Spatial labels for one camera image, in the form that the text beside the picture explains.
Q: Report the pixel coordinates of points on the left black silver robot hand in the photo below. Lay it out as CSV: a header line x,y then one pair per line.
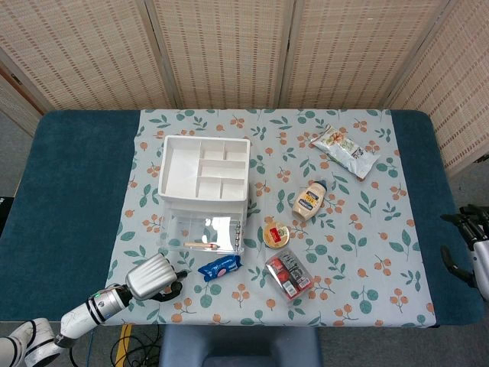
x,y
151,275

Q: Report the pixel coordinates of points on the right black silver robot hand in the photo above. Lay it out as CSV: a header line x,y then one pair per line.
x,y
481,260

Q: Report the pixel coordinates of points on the clear drawer with pencil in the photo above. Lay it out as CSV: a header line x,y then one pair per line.
x,y
198,231

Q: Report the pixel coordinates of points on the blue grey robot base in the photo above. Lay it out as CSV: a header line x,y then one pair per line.
x,y
237,344

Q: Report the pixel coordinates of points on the wooden pencil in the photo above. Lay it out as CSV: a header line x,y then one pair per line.
x,y
200,245

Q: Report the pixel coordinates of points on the blue cookie pack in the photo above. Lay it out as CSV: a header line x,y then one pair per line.
x,y
219,267

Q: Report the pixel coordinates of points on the teal felt table cover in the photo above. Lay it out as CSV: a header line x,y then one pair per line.
x,y
76,191

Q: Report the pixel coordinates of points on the round yellow red tin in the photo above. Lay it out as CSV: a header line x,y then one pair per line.
x,y
276,235

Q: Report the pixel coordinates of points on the floral leaf berry tablecloth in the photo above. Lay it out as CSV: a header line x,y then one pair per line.
x,y
344,267

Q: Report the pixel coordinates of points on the clear box of coffee capsules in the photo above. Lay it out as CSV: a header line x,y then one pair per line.
x,y
290,275

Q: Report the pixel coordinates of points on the black floor box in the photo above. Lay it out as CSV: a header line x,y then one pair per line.
x,y
7,210

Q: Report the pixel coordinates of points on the woven bamboo screen panel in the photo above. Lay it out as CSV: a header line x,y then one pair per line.
x,y
15,105
466,95
76,57
221,53
363,53

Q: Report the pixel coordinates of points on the mayonnaise squeeze bottle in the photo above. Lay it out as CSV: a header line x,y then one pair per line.
x,y
308,202

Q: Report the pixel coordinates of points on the white green snack bag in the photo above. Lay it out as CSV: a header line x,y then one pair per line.
x,y
344,151

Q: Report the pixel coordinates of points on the white drawer organizer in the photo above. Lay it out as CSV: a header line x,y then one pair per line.
x,y
183,172

